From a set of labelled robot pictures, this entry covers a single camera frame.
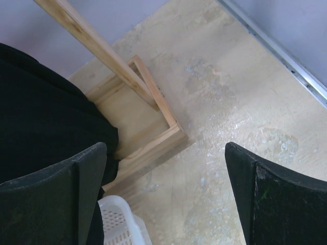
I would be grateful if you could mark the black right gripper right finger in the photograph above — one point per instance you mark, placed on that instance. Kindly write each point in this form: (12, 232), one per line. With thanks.
(276, 205)

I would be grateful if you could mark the wooden clothes rack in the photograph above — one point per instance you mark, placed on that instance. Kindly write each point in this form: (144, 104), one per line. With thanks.
(129, 98)

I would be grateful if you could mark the aluminium table edge rail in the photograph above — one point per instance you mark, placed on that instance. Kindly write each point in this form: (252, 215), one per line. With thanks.
(294, 32)

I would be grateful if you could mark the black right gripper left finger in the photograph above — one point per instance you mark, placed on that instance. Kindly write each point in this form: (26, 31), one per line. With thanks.
(54, 205)

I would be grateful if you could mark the black t shirt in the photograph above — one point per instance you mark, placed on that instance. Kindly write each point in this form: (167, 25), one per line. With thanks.
(46, 119)

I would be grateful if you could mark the white plastic laundry basket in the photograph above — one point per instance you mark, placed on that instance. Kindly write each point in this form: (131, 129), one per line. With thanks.
(120, 225)

